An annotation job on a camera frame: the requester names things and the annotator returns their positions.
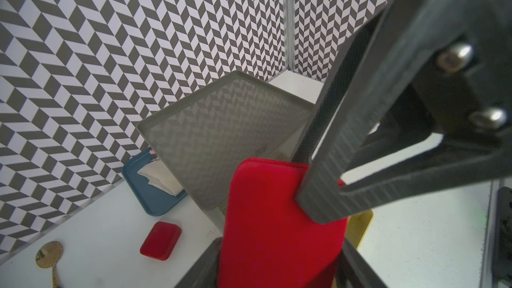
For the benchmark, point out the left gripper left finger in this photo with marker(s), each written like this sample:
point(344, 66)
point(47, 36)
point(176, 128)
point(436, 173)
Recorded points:
point(352, 270)

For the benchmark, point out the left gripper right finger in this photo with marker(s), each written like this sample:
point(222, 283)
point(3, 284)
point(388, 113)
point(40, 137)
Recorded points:
point(418, 100)

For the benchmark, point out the red brooch box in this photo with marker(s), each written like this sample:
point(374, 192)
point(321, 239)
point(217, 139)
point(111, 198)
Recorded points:
point(161, 241)
point(268, 240)

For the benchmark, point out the yellow bottom drawer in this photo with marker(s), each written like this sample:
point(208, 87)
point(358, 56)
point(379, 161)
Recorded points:
point(357, 227)

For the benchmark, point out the grey drawer cabinet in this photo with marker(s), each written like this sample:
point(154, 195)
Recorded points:
point(203, 137)

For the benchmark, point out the teal tray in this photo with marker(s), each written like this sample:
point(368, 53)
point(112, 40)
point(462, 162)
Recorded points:
point(154, 201)

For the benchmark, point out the beige cards on tray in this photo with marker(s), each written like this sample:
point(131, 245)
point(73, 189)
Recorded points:
point(159, 176)

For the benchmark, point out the gold spoon green handle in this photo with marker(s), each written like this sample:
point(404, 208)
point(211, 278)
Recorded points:
point(47, 257)

